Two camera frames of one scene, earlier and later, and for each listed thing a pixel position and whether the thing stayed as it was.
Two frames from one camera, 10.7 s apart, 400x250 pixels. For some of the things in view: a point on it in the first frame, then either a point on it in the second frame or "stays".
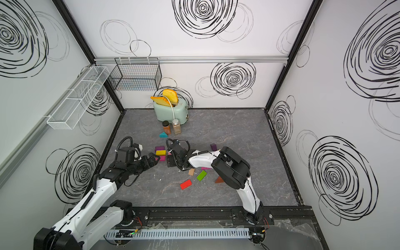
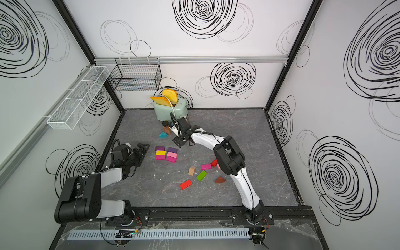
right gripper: [170, 161] to [179, 140]
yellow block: [161, 152] stays
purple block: [158, 148] stays
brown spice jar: [167, 128] stays
